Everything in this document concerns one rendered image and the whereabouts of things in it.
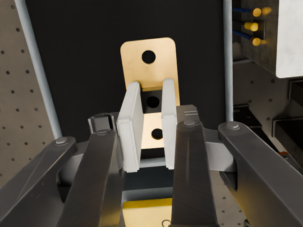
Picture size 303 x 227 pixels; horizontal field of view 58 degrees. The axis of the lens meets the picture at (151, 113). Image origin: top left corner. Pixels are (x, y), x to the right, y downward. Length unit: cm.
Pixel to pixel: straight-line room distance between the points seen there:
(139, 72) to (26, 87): 59
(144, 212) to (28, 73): 56
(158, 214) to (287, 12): 21
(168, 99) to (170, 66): 5
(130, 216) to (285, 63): 19
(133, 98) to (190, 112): 3
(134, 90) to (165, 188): 12
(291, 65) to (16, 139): 72
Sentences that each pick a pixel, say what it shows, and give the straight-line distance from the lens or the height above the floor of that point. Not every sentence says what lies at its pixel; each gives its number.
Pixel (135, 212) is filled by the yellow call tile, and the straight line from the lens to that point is 26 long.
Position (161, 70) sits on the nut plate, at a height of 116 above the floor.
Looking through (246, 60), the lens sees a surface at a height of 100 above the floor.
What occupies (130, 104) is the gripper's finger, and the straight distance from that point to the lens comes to 15.
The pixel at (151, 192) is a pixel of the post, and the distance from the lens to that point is 27.
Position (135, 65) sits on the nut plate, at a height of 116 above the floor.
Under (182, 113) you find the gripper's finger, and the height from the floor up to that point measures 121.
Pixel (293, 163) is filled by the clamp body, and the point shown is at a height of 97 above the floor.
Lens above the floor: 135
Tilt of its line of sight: 68 degrees down
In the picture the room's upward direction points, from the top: 175 degrees counter-clockwise
